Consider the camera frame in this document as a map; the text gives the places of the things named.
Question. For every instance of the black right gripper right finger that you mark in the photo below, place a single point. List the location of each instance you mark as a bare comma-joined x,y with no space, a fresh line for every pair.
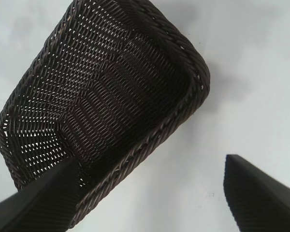
265,200

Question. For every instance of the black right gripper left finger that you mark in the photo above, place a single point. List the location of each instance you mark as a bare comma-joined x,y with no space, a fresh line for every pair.
38,207

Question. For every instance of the dark brown wicker basket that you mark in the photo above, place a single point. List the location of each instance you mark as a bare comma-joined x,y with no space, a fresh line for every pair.
106,79

